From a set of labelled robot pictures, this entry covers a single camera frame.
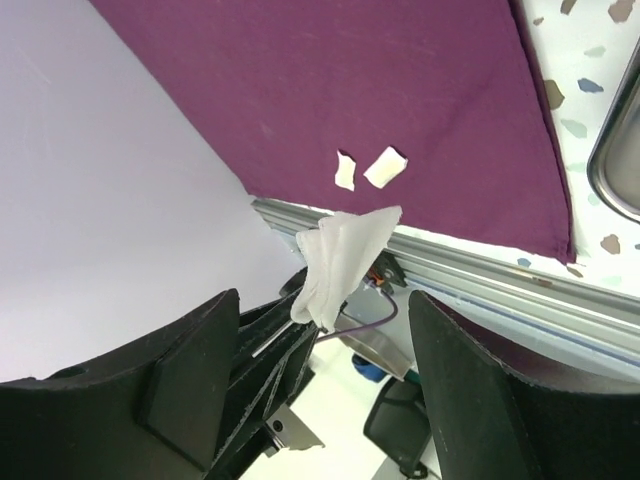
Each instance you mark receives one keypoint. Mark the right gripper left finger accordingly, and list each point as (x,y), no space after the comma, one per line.
(150,409)

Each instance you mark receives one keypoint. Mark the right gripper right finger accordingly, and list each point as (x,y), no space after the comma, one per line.
(499,410)

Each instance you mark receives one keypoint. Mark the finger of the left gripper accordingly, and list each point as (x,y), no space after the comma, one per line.
(269,369)

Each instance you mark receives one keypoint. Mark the black office chair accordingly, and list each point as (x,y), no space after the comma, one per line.
(399,426)

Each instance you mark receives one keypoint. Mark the white bandage strip left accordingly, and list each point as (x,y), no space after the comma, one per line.
(345,172)

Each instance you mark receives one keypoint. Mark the white bandage strip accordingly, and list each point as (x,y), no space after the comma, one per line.
(386,167)
(345,172)

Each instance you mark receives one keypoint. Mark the white bandage strip right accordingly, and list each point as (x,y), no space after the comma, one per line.
(386,167)

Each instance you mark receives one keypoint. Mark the purple cloth mat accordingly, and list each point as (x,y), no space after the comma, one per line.
(278,87)

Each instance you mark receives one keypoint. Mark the steel instrument tray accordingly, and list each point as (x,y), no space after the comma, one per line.
(613,167)

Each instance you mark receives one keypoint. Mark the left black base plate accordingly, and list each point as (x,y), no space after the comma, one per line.
(386,274)

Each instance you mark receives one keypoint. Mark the aluminium rail frame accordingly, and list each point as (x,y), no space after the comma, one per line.
(580,325)

